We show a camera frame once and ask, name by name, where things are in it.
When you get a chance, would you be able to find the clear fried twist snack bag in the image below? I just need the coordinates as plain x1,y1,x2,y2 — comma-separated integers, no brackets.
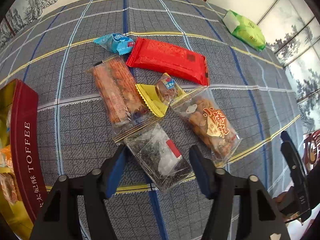
170,86,242,166

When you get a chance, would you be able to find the clear black sesame snack pack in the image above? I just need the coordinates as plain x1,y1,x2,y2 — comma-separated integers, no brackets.
114,122,191,192

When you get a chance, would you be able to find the clear orange cracker stick pack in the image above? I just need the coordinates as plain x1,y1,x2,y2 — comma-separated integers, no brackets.
88,56,153,137

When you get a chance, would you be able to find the yellow brown cake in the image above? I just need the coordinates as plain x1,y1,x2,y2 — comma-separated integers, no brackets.
136,73,185,118

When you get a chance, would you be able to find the brown printed square cake pack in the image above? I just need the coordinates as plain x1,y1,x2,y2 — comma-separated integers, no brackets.
1,173,22,205

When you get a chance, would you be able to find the orange snack packet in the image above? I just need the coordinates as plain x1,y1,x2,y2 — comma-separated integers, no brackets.
0,145,13,169

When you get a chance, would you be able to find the red gold toffee tin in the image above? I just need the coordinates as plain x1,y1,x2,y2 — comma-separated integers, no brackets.
1,79,47,239

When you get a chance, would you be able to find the green tissue pack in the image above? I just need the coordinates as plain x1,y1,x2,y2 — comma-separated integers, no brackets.
222,10,266,51

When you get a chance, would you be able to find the ink landscape folding screen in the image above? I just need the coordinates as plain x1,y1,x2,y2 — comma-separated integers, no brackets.
1,0,319,132

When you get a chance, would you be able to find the red flat snack packet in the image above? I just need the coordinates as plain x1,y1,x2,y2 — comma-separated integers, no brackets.
126,37,209,86

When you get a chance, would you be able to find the light blue candy packet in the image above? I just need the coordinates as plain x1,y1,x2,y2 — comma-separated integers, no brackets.
93,33,135,55

